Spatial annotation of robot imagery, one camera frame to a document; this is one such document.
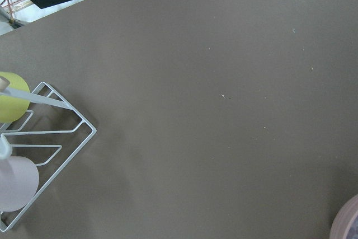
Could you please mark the white wire cup rack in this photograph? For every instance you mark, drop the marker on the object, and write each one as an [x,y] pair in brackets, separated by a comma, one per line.
[50,136]

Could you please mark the yellow cup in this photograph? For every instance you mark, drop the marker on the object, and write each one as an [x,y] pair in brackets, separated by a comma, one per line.
[13,108]

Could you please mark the pink cup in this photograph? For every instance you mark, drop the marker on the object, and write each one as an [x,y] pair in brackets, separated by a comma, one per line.
[19,182]

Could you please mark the pink bowl of ice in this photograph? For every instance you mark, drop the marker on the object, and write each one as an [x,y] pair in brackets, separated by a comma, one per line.
[345,223]

